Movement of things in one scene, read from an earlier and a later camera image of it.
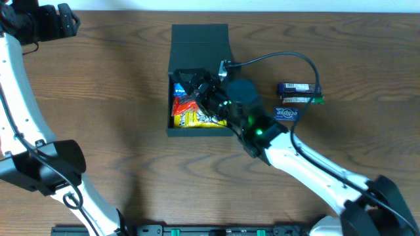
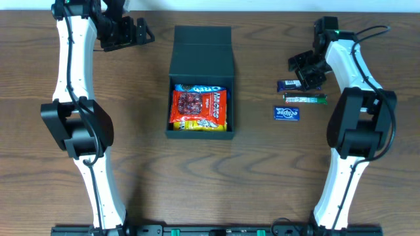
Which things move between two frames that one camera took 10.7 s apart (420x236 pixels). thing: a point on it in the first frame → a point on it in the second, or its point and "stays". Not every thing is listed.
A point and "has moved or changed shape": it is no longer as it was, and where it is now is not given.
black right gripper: x=199 y=85 → x=305 y=69
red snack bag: x=180 y=105 has moved or changed shape
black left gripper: x=64 y=20 → x=132 y=31
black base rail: x=187 y=230 stays
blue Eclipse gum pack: x=283 y=113 stays
